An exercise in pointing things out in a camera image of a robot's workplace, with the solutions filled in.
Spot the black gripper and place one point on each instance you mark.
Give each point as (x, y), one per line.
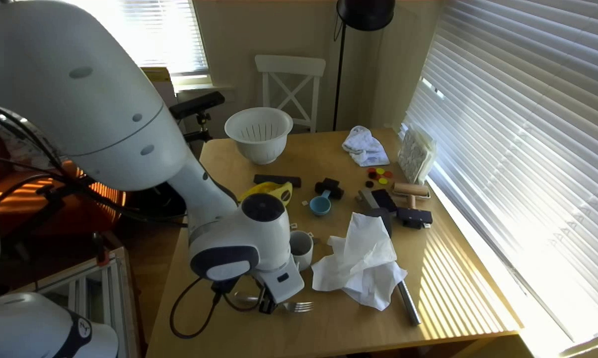
(260, 296)

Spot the white slotted rack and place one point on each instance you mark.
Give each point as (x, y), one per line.
(417, 153)

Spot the small blue cup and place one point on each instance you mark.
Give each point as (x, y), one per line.
(320, 205)

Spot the black rectangular box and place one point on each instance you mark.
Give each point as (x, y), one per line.
(383, 199)

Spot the white window blinds large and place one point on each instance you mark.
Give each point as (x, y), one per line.
(508, 131)

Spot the white ceramic mug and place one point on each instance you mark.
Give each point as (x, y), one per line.
(302, 249)

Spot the black stapler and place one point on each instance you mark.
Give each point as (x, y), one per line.
(415, 217)

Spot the yellow cloth with black badge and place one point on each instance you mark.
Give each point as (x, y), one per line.
(270, 191)

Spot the black floor lamp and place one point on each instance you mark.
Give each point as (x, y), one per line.
(365, 12)

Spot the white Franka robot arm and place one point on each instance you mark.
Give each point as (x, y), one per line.
(79, 85)

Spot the white window blinds small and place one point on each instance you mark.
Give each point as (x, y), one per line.
(165, 32)

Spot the wooden block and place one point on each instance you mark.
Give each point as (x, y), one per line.
(409, 189)

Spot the crumpled white tissue paper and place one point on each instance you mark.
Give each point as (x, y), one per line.
(363, 264)

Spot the red and yellow small pieces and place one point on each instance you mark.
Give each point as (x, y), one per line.
(379, 175)

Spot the white wooden chair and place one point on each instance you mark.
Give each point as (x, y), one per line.
(290, 66)

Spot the black office chair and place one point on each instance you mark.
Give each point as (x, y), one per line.
(195, 103)

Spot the white plastic colander bowl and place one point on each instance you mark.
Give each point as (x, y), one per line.
(258, 135)

